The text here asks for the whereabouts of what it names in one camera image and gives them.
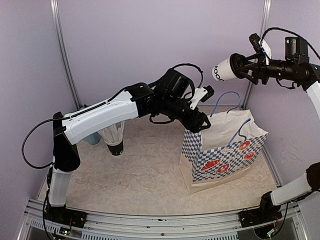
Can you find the black paper cup with straws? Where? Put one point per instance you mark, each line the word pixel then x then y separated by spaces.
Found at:
pixel 116 148

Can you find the bundle of wrapped white straws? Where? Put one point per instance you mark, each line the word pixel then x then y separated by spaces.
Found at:
pixel 113 135

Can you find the right aluminium corner post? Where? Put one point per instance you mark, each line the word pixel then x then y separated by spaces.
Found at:
pixel 263 26

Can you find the checkered paper takeout bag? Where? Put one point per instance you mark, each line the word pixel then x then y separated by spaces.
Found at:
pixel 222 153

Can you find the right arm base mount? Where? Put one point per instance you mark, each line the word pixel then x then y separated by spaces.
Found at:
pixel 260 215

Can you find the aluminium corner post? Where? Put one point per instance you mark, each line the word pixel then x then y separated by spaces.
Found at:
pixel 263 26
pixel 54 5

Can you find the white paper coffee cup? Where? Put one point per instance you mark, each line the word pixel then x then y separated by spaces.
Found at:
pixel 223 71

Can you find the light blue ceramic mug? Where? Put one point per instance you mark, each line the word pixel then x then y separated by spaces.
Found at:
pixel 93 139

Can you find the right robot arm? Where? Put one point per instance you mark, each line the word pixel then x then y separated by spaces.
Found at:
pixel 287 102

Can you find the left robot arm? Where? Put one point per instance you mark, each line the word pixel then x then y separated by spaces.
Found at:
pixel 173 95

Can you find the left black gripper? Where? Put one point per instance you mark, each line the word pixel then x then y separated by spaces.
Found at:
pixel 194 124

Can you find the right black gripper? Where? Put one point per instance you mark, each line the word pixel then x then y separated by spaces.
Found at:
pixel 261 64

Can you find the left aluminium corner post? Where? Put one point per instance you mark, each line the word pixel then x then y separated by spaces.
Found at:
pixel 54 5

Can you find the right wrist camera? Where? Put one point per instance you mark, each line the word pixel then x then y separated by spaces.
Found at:
pixel 260 46

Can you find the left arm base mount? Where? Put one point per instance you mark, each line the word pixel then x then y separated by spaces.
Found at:
pixel 65 216

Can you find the aluminium front rail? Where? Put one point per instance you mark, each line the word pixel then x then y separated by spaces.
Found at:
pixel 109 226

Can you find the black plastic cup lid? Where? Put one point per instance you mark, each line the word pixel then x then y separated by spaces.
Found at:
pixel 236 62

